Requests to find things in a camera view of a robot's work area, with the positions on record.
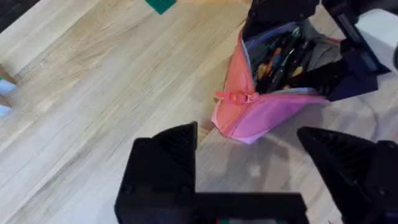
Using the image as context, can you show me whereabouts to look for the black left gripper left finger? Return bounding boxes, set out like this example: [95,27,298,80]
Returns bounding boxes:
[114,121,199,224]

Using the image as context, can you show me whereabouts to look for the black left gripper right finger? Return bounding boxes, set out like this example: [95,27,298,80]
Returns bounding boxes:
[296,126,398,224]

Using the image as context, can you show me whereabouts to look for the pink zip bag with pens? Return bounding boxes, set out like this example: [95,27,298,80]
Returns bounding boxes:
[211,18,346,146]

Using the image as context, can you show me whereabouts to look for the green toy block board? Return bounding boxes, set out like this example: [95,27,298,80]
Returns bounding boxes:
[144,0,177,16]

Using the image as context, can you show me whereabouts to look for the pale blue toy block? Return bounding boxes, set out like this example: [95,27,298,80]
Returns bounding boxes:
[0,77,18,96]

